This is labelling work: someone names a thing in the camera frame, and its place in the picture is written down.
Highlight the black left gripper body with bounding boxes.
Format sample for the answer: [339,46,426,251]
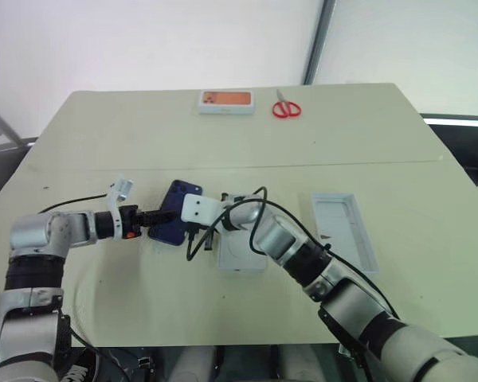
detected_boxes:
[120,204,145,241]

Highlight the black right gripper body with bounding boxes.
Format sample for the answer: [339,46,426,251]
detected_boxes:
[186,220,217,242]

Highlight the dark blue smartphone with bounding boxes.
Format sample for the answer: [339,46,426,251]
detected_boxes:
[148,179,205,247]

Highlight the white phone box base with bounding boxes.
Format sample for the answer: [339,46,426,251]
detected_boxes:
[217,228,268,276]

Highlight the white phone box lid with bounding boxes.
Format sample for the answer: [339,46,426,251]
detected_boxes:
[310,192,381,273]

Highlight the white box with orange print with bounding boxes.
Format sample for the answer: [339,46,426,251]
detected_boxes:
[198,90,257,117]

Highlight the black furniture with white stripe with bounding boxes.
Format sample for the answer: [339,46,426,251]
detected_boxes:
[418,112,478,200]

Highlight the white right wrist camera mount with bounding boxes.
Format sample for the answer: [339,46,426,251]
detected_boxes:
[180,193,225,225]

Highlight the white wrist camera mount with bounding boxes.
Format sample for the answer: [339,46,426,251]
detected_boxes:
[106,177,135,242]
[180,193,225,225]

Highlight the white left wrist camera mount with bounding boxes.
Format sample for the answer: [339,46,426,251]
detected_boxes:
[106,177,135,242]

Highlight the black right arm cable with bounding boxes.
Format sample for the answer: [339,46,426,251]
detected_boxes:
[186,185,402,320]

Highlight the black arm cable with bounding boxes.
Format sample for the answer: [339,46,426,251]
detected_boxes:
[37,193,133,382]
[186,185,402,320]

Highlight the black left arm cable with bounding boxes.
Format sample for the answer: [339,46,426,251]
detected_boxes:
[37,193,133,382]

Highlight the red handled scissors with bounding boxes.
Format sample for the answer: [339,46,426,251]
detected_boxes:
[271,88,304,119]

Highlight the grey metal angled frame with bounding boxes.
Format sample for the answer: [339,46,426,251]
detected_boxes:
[0,98,25,150]

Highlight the grey metal window post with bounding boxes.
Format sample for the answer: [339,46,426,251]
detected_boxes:
[301,0,339,86]

